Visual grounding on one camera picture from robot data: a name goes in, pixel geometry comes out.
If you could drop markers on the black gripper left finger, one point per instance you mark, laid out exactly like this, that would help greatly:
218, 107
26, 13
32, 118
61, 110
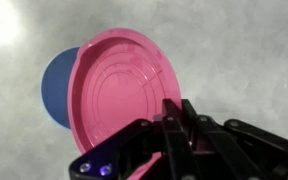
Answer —
117, 143

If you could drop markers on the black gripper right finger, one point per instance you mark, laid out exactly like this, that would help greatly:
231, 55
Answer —
244, 150

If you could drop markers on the pink plate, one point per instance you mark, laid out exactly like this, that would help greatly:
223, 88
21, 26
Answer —
124, 86

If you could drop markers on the blue bowl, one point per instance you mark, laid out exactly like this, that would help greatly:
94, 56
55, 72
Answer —
57, 86

